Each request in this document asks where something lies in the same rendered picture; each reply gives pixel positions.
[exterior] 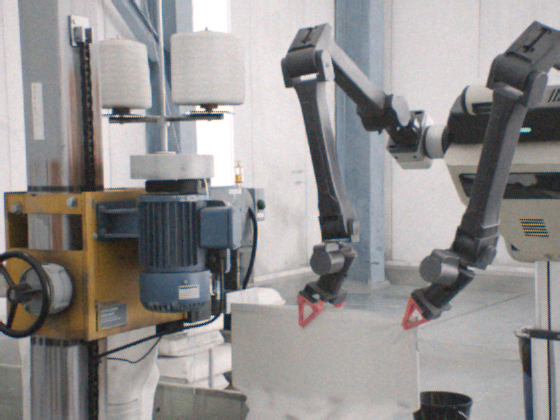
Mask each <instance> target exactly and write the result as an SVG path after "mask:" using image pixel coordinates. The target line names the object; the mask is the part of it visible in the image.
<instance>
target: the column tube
mask: <svg viewBox="0 0 560 420"><path fill-rule="evenodd" d="M70 15H73V16H78V17H84V18H88V24H89V28H93V33H94V43H90V56H91V60H90V66H91V71H92V77H91V80H92V96H93V106H92V110H93V127H94V140H95V161H96V165H95V170H96V181H95V184H96V192H100V191H105V183H104V148H103V128H102V113H101V78H100V65H99V41H98V20H97V4H96V1H95V0H18V20H19V30H20V60H21V63H22V92H23V110H24V123H25V155H26V185H27V194H53V195H81V193H82V192H85V185H86V181H85V162H84V155H85V151H84V139H85V137H84V129H83V121H82V110H83V107H82V90H81V80H82V76H81V67H80V59H79V49H80V47H73V46H71V42H70V30H69V16H70ZM31 82H34V83H41V85H42V89H43V119H44V140H34V129H33V98H32V93H31ZM27 216H28V247H29V249H42V250H61V251H77V250H83V234H82V215H77V214H34V213H27ZM30 339H31V345H30V369H31V383H30V401H31V418H30V420H89V416H88V411H89V400H88V391H89V386H88V374H89V366H88V361H89V356H88V346H89V342H88V341H85V335H84V340H82V339H74V338H66V337H50V336H42V335H31V336H30ZM100 359H101V360H102V362H101V363H100V362H99V373H98V375H99V385H98V388H99V414H98V418H99V420H107V412H108V395H107V374H108V359H107V355H106V356H104V357H102V358H100Z"/></svg>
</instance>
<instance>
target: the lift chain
mask: <svg viewBox="0 0 560 420"><path fill-rule="evenodd" d="M79 59H80V67H81V76H82V80H81V90H82V107H83V110H82V121H83V129H84V137H85V139H84V151H85V155H84V162H85V181H86V185H85V192H96V184H95V181H96V170H95V165H96V161H95V140H94V127H93V110H92V106H93V96H92V80H91V77H92V71H91V66H90V60H91V56H90V47H89V41H84V42H80V49H79ZM98 340H99V338H97V339H95V340H91V341H88V342H89V346H88V356H89V361H88V366H89V374H88V386H89V391H88V400H89V411H88V416H89V420H99V418H98V414H99V388H98V385H99V375H98V373H99V361H95V357H96V356H97V355H99V345H98Z"/></svg>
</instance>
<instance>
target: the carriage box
mask: <svg viewBox="0 0 560 420"><path fill-rule="evenodd" d="M162 193H168V192H161V193H156V192H146V191H145V188H105V191H100V192H82V193H81V195H53V194H27V191H16V192H4V193H3V199H4V229H5V252H6V251H9V250H22V251H24V252H26V253H28V254H31V255H32V256H34V257H35V258H36V260H37V261H39V263H40V264H41V263H42V262H48V263H52V264H57V265H59V266H60V267H64V268H65V270H66V271H67V273H68V275H69V278H70V280H71V283H72V297H71V300H70V303H69V305H68V307H66V308H65V309H64V310H62V311H61V312H58V313H51V314H48V317H47V319H46V321H45V323H44V324H43V325H42V327H41V328H40V329H39V330H38V331H37V332H36V333H34V334H33V335H42V336H50V337H66V338H74V339H82V340H84V335H85V341H91V340H95V339H97V338H101V337H106V336H111V335H117V334H122V333H125V332H130V331H133V330H137V329H141V328H145V327H149V326H153V325H157V324H161V323H165V322H169V321H173V320H180V319H186V318H187V312H185V313H157V312H151V311H149V310H147V309H144V306H143V304H142V303H141V302H140V296H139V281H138V280H137V278H138V277H139V271H141V270H144V269H145V266H144V265H141V264H140V263H139V237H136V238H135V239H129V240H121V241H113V242H105V243H99V242H98V240H97V237H98V235H97V214H96V204H97V203H98V202H108V201H123V200H135V201H136V208H138V203H141V202H139V201H138V196H139V195H143V194H162ZM27 213H34V214H77V215H82V234H83V250H77V251H61V250H42V249H29V247H28V216H27ZM30 267H31V265H30V264H29V263H27V262H25V261H23V260H22V259H19V258H10V259H8V260H6V269H7V271H8V273H9V275H10V277H11V278H12V279H13V281H14V282H15V284H16V285H18V284H19V281H20V279H19V278H20V277H21V273H23V271H24V270H26V269H28V268H30ZM122 303H127V306H128V310H127V323H126V324H122V325H118V326H115V327H110V328H107V329H100V308H101V307H105V306H112V305H118V304H122ZM37 318H38V316H33V315H31V314H29V313H28V312H27V311H26V310H25V309H23V306H22V304H21V303H18V305H17V309H16V312H15V316H14V320H13V323H12V327H11V328H12V329H15V330H24V329H26V328H28V327H30V326H31V325H33V324H34V323H35V321H36V320H37Z"/></svg>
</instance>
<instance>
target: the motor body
mask: <svg viewBox="0 0 560 420"><path fill-rule="evenodd" d="M206 200H209V195H208V194H207V193H179V194H168V193H162V194H143V195H139V196H138V201H139V202H141V203H138V232H139V263H140V264H141V265H144V266H145V269H144V270H141V271H139V277H138V278H137V280H138V281H139V296H140V302H141V303H142V304H143V306H144V309H147V310H149V311H151V312H157V313H185V312H193V311H197V310H200V309H202V308H203V307H205V306H206V305H207V304H208V300H209V299H210V278H213V276H212V275H210V269H209V268H205V260H204V254H208V248H202V247H201V246H200V244H198V231H197V213H199V212H200V210H201V209H203V208H206V207H207V202H205V201H206ZM139 211H140V217H139ZM140 234H141V236H140Z"/></svg>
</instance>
